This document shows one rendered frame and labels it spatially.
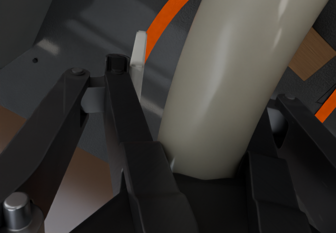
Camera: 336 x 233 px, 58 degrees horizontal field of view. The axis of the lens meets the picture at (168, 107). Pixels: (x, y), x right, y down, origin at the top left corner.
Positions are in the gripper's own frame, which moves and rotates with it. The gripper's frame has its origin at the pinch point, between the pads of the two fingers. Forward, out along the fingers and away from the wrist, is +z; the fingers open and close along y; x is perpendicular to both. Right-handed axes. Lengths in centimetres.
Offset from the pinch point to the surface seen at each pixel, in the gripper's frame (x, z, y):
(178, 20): -14, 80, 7
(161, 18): -14, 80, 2
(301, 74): -21, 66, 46
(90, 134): -64, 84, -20
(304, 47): -13, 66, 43
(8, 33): -19, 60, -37
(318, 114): -39, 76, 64
